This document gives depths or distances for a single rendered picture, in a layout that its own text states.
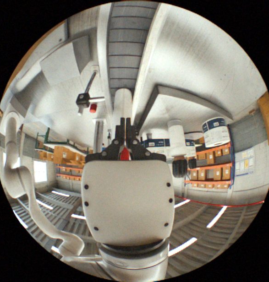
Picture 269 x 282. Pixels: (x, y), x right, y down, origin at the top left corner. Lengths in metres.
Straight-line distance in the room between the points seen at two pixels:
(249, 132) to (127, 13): 4.53
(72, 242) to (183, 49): 0.81
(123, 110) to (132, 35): 0.19
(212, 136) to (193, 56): 0.44
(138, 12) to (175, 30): 0.11
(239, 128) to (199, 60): 4.33
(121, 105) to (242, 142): 4.48
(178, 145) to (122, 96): 0.33
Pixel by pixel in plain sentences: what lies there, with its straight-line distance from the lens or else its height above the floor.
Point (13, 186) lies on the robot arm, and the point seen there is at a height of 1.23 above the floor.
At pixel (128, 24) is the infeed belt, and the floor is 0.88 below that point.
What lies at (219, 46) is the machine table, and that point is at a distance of 0.36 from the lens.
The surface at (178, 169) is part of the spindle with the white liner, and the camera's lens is 0.46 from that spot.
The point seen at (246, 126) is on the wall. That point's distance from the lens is 4.56.
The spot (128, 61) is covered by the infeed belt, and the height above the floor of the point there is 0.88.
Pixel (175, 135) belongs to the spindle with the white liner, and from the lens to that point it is 0.47.
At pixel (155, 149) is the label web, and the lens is 0.65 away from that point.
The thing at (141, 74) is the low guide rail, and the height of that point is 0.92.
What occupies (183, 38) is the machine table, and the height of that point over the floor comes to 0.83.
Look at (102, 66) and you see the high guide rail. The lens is 0.15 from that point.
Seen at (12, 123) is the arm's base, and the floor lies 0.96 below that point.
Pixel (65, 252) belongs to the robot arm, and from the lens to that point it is 0.55.
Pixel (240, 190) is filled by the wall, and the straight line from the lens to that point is 4.88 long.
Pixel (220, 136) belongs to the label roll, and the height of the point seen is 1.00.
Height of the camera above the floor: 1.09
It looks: 14 degrees down
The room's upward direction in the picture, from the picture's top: 178 degrees clockwise
